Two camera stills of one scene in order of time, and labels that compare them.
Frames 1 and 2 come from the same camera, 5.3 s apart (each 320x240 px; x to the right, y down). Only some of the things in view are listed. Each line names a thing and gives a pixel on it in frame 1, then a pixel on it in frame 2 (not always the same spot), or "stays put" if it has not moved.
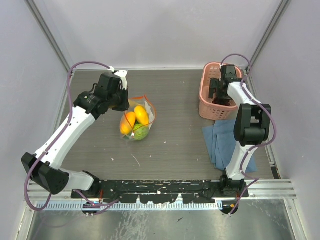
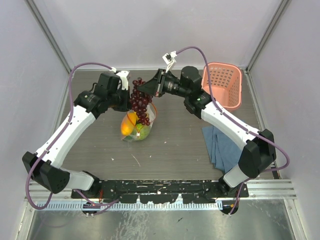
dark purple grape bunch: (224, 102) to (140, 99)
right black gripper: (214, 83) to (155, 85)
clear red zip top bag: (136, 123) stays put
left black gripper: (125, 105) stays put
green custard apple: (141, 131) stays put
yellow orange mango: (127, 122) stays put
